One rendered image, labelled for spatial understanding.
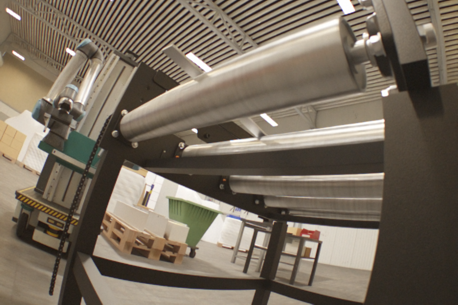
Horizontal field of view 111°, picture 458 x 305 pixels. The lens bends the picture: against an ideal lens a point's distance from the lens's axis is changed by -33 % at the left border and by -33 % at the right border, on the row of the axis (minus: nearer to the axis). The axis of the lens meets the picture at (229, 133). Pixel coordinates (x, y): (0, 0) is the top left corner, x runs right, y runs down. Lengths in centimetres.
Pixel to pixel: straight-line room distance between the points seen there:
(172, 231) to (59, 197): 148
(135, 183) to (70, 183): 241
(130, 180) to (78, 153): 244
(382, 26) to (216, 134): 105
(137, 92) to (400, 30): 95
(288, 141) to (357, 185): 32
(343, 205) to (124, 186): 375
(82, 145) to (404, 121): 200
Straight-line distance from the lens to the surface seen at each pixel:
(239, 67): 39
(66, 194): 211
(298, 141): 62
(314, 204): 122
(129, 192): 435
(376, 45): 27
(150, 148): 101
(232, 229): 792
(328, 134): 59
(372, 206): 112
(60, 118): 142
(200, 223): 383
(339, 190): 87
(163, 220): 299
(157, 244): 287
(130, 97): 101
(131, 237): 271
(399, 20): 25
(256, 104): 38
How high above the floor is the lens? 60
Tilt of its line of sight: 23 degrees up
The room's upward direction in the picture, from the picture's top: 17 degrees clockwise
